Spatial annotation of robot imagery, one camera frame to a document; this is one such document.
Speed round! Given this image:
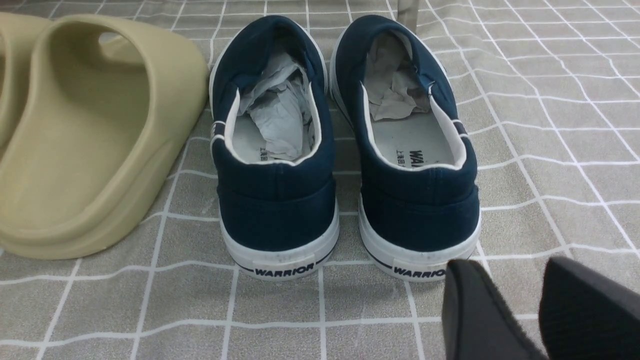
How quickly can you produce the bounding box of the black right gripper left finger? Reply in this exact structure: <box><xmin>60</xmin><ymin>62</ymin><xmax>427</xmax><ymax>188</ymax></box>
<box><xmin>442</xmin><ymin>259</ymin><xmax>547</xmax><ymax>360</ymax></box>

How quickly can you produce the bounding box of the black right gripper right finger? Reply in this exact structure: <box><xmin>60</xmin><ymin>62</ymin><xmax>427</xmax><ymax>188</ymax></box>
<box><xmin>538</xmin><ymin>256</ymin><xmax>640</xmax><ymax>360</ymax></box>

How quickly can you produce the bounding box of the navy slip-on shoe right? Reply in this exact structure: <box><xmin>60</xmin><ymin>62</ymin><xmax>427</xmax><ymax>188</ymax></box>
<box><xmin>330</xmin><ymin>14</ymin><xmax>482</xmax><ymax>283</ymax></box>

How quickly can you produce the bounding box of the navy slip-on shoe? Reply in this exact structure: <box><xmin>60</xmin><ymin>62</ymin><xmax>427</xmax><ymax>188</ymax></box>
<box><xmin>209</xmin><ymin>14</ymin><xmax>339</xmax><ymax>281</ymax></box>
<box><xmin>330</xmin><ymin>14</ymin><xmax>482</xmax><ymax>283</ymax></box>

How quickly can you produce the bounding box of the navy slip-on shoe left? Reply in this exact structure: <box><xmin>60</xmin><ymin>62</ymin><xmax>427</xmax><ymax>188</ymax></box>
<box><xmin>209</xmin><ymin>14</ymin><xmax>339</xmax><ymax>281</ymax></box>

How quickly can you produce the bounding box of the grey checked tablecloth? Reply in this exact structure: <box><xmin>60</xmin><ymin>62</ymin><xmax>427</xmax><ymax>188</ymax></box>
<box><xmin>1</xmin><ymin>0</ymin><xmax>640</xmax><ymax>360</ymax></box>

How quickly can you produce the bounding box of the olive foam slipper right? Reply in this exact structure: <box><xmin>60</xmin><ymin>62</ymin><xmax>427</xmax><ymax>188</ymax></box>
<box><xmin>1</xmin><ymin>13</ymin><xmax>209</xmax><ymax>260</ymax></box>

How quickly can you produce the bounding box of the olive foam slipper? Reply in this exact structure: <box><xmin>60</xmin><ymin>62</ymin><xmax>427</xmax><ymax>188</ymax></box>
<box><xmin>0</xmin><ymin>13</ymin><xmax>51</xmax><ymax>155</ymax></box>
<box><xmin>1</xmin><ymin>13</ymin><xmax>209</xmax><ymax>260</ymax></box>

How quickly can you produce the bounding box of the olive foam slipper left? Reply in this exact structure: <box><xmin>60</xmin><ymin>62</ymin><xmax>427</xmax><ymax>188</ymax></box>
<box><xmin>0</xmin><ymin>13</ymin><xmax>51</xmax><ymax>155</ymax></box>

